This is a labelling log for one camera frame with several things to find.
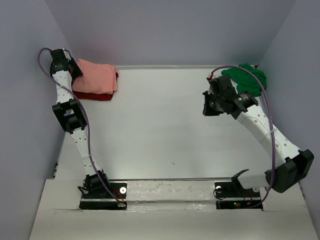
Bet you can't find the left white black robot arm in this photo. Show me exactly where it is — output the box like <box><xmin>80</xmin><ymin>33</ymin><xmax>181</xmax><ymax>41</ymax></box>
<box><xmin>49</xmin><ymin>48</ymin><xmax>116</xmax><ymax>199</ymax></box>

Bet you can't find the green crumpled t shirt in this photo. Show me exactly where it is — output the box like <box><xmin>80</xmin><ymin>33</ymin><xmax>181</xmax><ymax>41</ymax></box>
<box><xmin>221</xmin><ymin>63</ymin><xmax>267</xmax><ymax>97</ymax></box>

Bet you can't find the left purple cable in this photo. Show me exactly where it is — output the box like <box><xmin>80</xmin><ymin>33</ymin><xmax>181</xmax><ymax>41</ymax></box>
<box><xmin>37</xmin><ymin>47</ymin><xmax>126</xmax><ymax>207</ymax></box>

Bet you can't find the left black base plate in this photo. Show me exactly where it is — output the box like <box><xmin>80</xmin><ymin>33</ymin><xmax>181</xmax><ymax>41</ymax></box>
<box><xmin>77</xmin><ymin>181</ymin><xmax>128</xmax><ymax>211</ymax></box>

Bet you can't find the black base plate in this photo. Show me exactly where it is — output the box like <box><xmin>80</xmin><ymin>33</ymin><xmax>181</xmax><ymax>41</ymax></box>
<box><xmin>213</xmin><ymin>181</ymin><xmax>263</xmax><ymax>210</ymax></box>
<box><xmin>77</xmin><ymin>181</ymin><xmax>128</xmax><ymax>211</ymax></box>

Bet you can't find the purple cable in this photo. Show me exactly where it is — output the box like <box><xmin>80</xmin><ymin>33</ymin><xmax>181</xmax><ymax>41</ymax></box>
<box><xmin>209</xmin><ymin>65</ymin><xmax>277</xmax><ymax>208</ymax></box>
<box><xmin>37</xmin><ymin>47</ymin><xmax>126</xmax><ymax>207</ymax></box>

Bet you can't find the pink t shirt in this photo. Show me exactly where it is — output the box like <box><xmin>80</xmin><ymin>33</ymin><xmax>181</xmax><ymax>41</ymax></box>
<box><xmin>72</xmin><ymin>58</ymin><xmax>118</xmax><ymax>95</ymax></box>

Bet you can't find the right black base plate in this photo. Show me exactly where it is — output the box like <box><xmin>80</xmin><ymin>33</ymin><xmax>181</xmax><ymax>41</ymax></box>
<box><xmin>213</xmin><ymin>181</ymin><xmax>263</xmax><ymax>210</ymax></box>

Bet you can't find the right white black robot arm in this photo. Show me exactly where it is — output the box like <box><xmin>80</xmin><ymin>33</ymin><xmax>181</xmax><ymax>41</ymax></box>
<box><xmin>202</xmin><ymin>75</ymin><xmax>315</xmax><ymax>196</ymax></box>

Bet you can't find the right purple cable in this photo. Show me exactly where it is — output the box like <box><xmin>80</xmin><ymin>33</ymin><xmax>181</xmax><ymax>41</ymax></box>
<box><xmin>209</xmin><ymin>65</ymin><xmax>277</xmax><ymax>208</ymax></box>

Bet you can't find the red folded t shirt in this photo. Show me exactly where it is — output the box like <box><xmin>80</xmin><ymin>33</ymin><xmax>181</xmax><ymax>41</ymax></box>
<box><xmin>73</xmin><ymin>91</ymin><xmax>114</xmax><ymax>102</ymax></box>

